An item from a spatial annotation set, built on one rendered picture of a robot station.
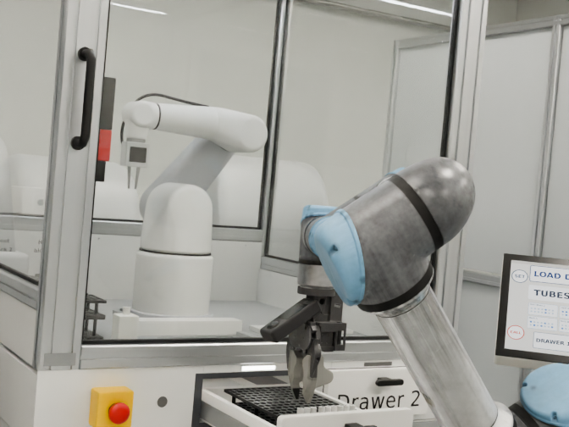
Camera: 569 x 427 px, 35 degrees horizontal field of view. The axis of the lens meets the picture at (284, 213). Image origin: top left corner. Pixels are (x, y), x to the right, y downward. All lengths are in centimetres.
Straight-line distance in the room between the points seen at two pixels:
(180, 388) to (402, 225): 83
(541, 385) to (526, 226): 223
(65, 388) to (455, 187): 89
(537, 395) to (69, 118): 95
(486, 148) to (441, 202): 264
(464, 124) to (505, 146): 153
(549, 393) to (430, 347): 24
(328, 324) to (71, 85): 65
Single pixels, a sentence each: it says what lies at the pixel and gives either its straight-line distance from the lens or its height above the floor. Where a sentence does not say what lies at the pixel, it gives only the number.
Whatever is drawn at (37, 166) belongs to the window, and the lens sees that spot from 188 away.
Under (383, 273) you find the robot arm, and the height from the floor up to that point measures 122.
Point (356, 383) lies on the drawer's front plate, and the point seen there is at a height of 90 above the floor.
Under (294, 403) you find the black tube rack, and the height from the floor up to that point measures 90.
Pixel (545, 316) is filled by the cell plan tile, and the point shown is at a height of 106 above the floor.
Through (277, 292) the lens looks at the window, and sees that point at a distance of 196.
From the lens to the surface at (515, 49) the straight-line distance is 380.
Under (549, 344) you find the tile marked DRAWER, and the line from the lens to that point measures 233.
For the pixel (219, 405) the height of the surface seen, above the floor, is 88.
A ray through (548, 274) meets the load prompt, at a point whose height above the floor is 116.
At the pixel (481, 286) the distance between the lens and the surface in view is 381.
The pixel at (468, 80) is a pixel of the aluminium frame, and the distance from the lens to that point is 224.
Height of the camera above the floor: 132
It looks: 2 degrees down
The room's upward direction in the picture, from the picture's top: 5 degrees clockwise
